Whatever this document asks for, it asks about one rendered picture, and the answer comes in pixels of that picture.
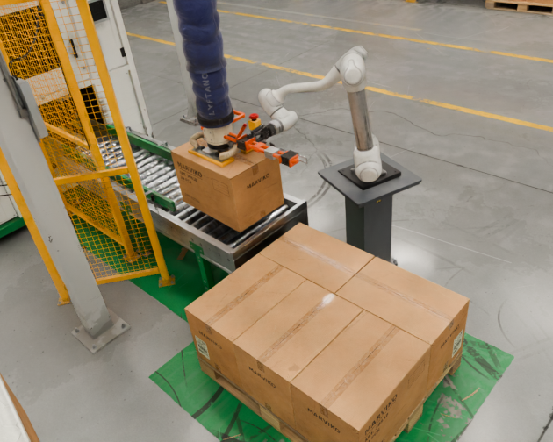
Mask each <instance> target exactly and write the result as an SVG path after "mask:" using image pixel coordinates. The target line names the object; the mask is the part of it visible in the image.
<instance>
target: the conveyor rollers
mask: <svg viewBox="0 0 553 442"><path fill-rule="evenodd" d="M113 140H116V141H113ZM107 141H111V142H107ZM104 142H105V143H100V144H98V146H99V149H100V152H101V154H102V157H103V160H104V164H105V166H106V165H109V166H107V167H109V168H111V167H112V168H120V167H125V166H127V165H126V160H125V157H124V155H123V152H121V151H122V148H121V146H120V143H119V138H118V137H116V136H115V137H113V138H111V139H108V140H106V141H104ZM104 146H105V147H104ZM111 146H115V147H111ZM130 146H131V148H132V151H133V157H134V159H135V163H136V166H137V169H138V172H139V175H140V180H141V183H142V185H144V186H146V187H148V188H150V189H152V190H154V191H156V192H158V193H160V194H161V195H163V196H165V197H167V198H169V199H171V200H174V202H175V206H176V211H175V212H173V211H169V210H168V209H166V208H164V207H162V206H161V205H160V204H158V203H155V206H156V207H158V208H160V209H161V210H164V211H166V212H168V213H169V214H170V215H172V216H176V217H177V218H179V219H180V220H182V221H184V222H185V223H187V224H189V225H191V224H193V223H195V222H196V221H197V222H196V223H195V224H193V225H192V226H193V227H195V228H197V229H200V228H201V227H203V226H205V225H207V224H208V223H209V224H208V225H207V226H205V227H204V228H202V229H201V230H200V231H201V232H204V233H206V234H208V233H209V232H211V231H213V230H214V229H216V228H217V227H219V226H220V225H222V224H223V223H221V222H220V221H218V220H217V219H216V220H214V221H213V222H211V221H212V220H213V219H215V218H213V217H211V216H209V215H207V214H205V213H203V212H202V211H201V210H199V211H198V209H196V208H194V207H193V206H191V205H189V204H187V203H186V202H184V203H183V198H182V194H181V190H180V187H179V183H178V180H177V176H176V170H175V166H174V162H173V161H171V160H167V159H165V158H163V157H161V156H159V155H157V154H155V153H151V152H149V151H148V150H146V149H143V148H141V147H139V146H136V145H134V144H132V143H130ZM107 147H109V148H107ZM102 148H104V149H102ZM105 148H106V150H105ZM112 149H113V150H112ZM106 151H107V152H106ZM113 152H114V153H113ZM116 152H118V153H116ZM106 153H108V155H107V154H106ZM114 154H115V156H114ZM108 156H109V158H108ZM115 157H116V158H117V159H114V158H115ZM119 157H122V158H119ZM109 159H111V160H109ZM116 160H117V161H116ZM110 162H111V163H110ZM122 162H124V163H122ZM117 163H119V164H117ZM111 164H114V165H111ZM110 181H111V182H112V183H114V184H116V185H121V186H120V187H121V188H122V189H126V190H127V191H129V192H130V193H132V194H134V195H136V194H135V191H133V190H131V189H129V188H128V187H126V186H124V185H122V184H120V183H118V184H117V182H116V181H115V182H113V181H114V180H112V179H111V178H110ZM125 187H126V188H125ZM171 193H172V194H171ZM179 204H180V205H179ZM178 205H179V206H178ZM189 207H190V208H189ZM188 208H189V209H188ZM186 209H187V210H186ZM287 210H289V207H288V205H287V204H284V205H283V206H281V207H280V208H279V209H277V210H275V211H274V212H272V213H271V214H270V215H268V216H267V217H266V218H264V219H263V220H262V221H260V222H259V223H257V224H256V225H254V226H253V227H251V228H250V229H248V230H247V231H245V232H244V233H242V234H241V235H240V236H239V237H237V238H236V239H234V240H233V241H231V242H230V243H228V244H227V246H230V247H232V248H233V249H234V248H235V247H237V246H238V245H240V244H241V243H243V242H244V241H245V240H247V239H249V238H250V237H251V236H253V235H254V234H256V233H257V232H258V231H260V230H261V229H262V228H264V227H265V226H266V225H268V224H270V223H271V222H272V221H274V220H275V219H277V218H278V217H280V216H281V215H283V214H284V213H285V212H286V211H287ZM182 211H183V212H182ZM181 212H182V213H181ZM195 212H197V213H195ZM179 213H180V214H179ZM194 213H195V214H194ZM177 214H179V215H177ZM192 214H194V215H192ZM190 215H192V216H190ZM205 215H207V216H205ZM187 217H188V218H187ZM201 217H203V218H202V219H200V218H201ZM186 218H187V219H186ZM184 219H185V220H184ZM199 219H200V220H199ZM198 220H199V221H198ZM210 222H211V223H210ZM230 229H231V227H229V226H227V225H222V226H220V228H218V229H217V230H215V231H214V232H212V233H210V234H209V236H211V237H213V238H215V239H216V238H218V237H219V236H221V235H222V234H223V233H225V232H227V231H228V230H230ZM238 234H240V232H237V231H236V230H235V229H232V230H231V231H230V232H228V233H227V234H225V235H224V236H222V237H221V238H219V239H217V240H218V241H220V242H222V243H224V244H225V243H226V242H228V241H229V240H231V239H232V238H234V237H235V236H237V235H238Z"/></svg>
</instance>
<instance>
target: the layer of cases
mask: <svg viewBox="0 0 553 442"><path fill-rule="evenodd" d="M469 303H470V299H469V298H467V297H465V296H462V295H459V294H457V293H456V292H454V291H451V290H449V289H446V288H444V287H442V286H440V285H438V284H436V283H434V282H431V281H429V280H427V279H425V278H422V277H420V276H418V275H416V274H413V273H411V272H409V271H407V270H405V269H403V268H401V267H398V266H395V265H393V264H391V263H390V262H387V261H385V260H382V259H380V258H378V257H375V256H374V255H372V254H370V253H366V252H364V251H363V250H360V249H358V248H356V247H354V246H351V245H349V244H347V243H345V242H343V241H340V240H338V239H336V238H333V237H331V236H329V235H327V234H325V233H323V232H320V231H318V230H316V229H313V228H312V227H310V226H308V225H304V224H302V223H299V224H297V225H296V226H294V227H293V228H292V229H290V230H289V231H287V232H286V233H285V234H284V235H283V236H281V237H280V238H279V239H277V240H276V241H274V242H273V243H272V244H270V245H269V246H267V247H266V248H265V249H263V250H262V251H261V252H259V253H258V254H257V255H256V256H255V257H253V258H252V259H251V260H249V261H248V262H246V263H245V264H243V265H242V266H241V267H239V268H238V269H236V270H235V271H234V272H232V273H231V274H230V275H229V276H228V277H226V278H225V279H224V280H222V281H221V282H219V283H218V284H217V285H215V286H214V287H213V288H211V289H210V290H208V291H207V292H206V293H204V294H203V295H202V296H200V297H199V298H198V299H197V300H195V301H194V302H193V303H191V304H190V305H188V306H187V307H186V308H184V310H185V313H186V316H187V319H188V322H189V326H190V331H191V334H192V337H193V340H194V344H195V347H196V349H197V355H198V356H199V357H201V358H202V359H203V360H205V361H206V362H208V363H209V364H210V365H211V366H213V367H214V368H216V369H217V370H218V371H220V372H221V373H222V374H223V375H224V376H225V377H227V378H228V379H229V380H231V381H232V382H234V383H235V384H236V385H237V386H239V387H240V388H241V389H243V390H244V391H246V392H247V393H248V394H249V395H251V396H252V397H253V398H254V399H255V400H257V401H258V402H259V403H261V404H262V405H263V406H265V407H266V408H267V409H269V410H270V411H271V412H273V413H274V414H275V415H277V416H278V417H280V418H281V419H282V420H283V421H285V423H287V424H288V425H289V426H291V427H292V428H293V429H294V430H296V431H297V432H299V433H300V434H301V435H303V436H304V437H305V438H307V439H308V440H309V441H311V442H390V441H391V439H392V438H393V437H394V435H395V434H396V433H397V431H398V430H399V429H400V427H401V426H402V425H403V424H404V422H405V421H406V420H407V419H408V418H409V417H410V415H411V414H412V413H413V411H414V410H415V409H416V407H417V406H418V405H419V404H420V402H421V401H422V399H423V398H424V397H425V396H426V394H427V393H428V391H429V390H430V389H431V388H432V387H433V386H434V385H435V383H436V382H437V381H438V379H439V378H440V377H441V376H442V374H443V373H444V371H445V370H446V369H447V368H448V366H449V365H450V364H451V362H452V361H453V360H454V358H455V357H456V356H457V355H458V354H459V353H460V351H461V350H462V349H463V338H464V333H465V326H466V321H467V315H468V309H469Z"/></svg>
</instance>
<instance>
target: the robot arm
mask: <svg viewBox="0 0 553 442"><path fill-rule="evenodd" d="M367 56H368V52H367V51H366V50H365V49H364V48H363V47H362V46H355V47H353V48H351V49H350V50H348V51H347V52H346V53H345V54H344V55H343V56H342V57H341V58H340V59H339V60H338V61H337V62H336V63H335V64H334V66H333V67H332V69H331V70H330V71H329V73H328V74H327V75H326V77H324V78H323V79H322V80H320V81H317V82H302V83H293V84H288V85H285V86H283V87H282V88H280V89H278V90H272V91H271V90H270V89H262V90H261V91H260V93H259V95H258V99H259V102H260V104H261V106H262V107H263V108H264V110H265V111H266V112H267V114H269V115H270V117H271V118H272V121H270V122H269V123H268V124H267V125H264V124H260V125H259V126H258V127H256V128H255V129H254V130H252V131H251V134H249V136H247V138H246V139H244V140H242V142H244V143H245V142H246V141H248V140H250V139H252V138H253V137H255V136H258V135H261V136H260V137H259V138H258V139H257V140H256V142H258V143H259V142H262V143H264V144H267V142H266V140H267V139H268V138H270V137H272V136H273V135H277V134H278V133H280V132H284V131H287V130H289V129H290V128H292V127H293V126H294V125H295V124H296V123H297V121H298V116H297V114H296V112H295V111H292V110H286V109H285V108H284V107H283V102H284V98H285V96H286V95H288V94H290V93H301V92H319V91H322V90H325V89H329V88H330V87H332V86H333V85H335V84H336V83H337V82H339V81H342V85H343V88H344V89H345V90H346V91H347V92H348V101H349V107H350V112H351V117H352V122H353V127H354V133H355V150H354V162H355V167H354V168H351V169H350V172H352V173H354V174H355V175H356V176H357V177H358V178H359V179H360V180H361V181H362V182H374V181H375V180H376V179H377V178H378V177H379V176H380V175H386V174H387V173H386V171H385V170H383V169H382V163H381V159H380V149H379V142H378V140H377V138H376V136H375V135H373V134H372V133H371V128H370V116H369V111H368V104H367V99H366V93H365V87H366V85H367V77H366V69H365V63H364V62H365V61H366V59H367Z"/></svg>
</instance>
